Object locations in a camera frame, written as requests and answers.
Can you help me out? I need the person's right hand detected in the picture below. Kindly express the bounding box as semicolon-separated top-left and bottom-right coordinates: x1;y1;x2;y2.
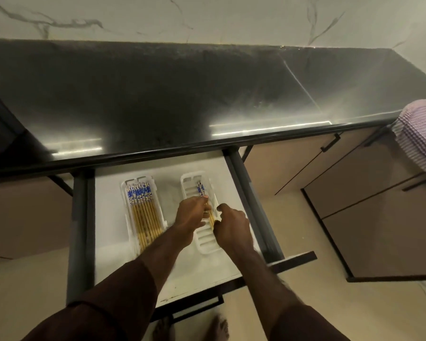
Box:
213;203;257;255

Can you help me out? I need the person's left hand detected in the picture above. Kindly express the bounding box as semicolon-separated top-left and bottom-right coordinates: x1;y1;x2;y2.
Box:
175;196;213;246

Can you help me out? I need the blue patterned chopstick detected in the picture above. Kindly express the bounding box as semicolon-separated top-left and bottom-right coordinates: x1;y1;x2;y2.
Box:
200;182;216;230
197;181;214;231

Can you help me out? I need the person's right forearm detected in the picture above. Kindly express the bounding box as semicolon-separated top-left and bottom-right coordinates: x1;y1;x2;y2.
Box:
230;242;307;325

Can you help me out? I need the person's left forearm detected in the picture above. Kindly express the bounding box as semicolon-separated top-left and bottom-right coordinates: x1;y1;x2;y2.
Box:
137;225;191;293

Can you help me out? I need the white plastic cutlery tray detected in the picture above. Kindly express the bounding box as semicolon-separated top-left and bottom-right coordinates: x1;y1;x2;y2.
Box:
180;171;223;255
120;175;168;255

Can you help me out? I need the row of wooden chopsticks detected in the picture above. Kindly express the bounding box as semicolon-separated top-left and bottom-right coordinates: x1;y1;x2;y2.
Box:
125;180;164;251

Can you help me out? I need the beige cabinet door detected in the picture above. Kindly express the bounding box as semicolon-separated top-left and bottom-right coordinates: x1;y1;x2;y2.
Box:
0;173;74;260
240;125;395;196
301;136;426;283

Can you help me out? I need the open grey kitchen drawer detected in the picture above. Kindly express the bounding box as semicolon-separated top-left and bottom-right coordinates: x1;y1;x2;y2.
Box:
66;145;317;324

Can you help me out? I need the person's right foot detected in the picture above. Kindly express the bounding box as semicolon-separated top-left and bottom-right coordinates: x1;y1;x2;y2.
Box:
204;314;230;341

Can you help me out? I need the dark brown shirt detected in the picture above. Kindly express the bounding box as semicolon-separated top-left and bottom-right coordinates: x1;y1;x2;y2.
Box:
21;258;353;341

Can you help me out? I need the pink checked cloth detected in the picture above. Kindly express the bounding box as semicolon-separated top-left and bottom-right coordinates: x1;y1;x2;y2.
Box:
391;99;426;180

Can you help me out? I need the black drawer handle bar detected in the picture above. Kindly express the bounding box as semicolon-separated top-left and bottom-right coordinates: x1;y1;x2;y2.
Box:
151;295;224;324

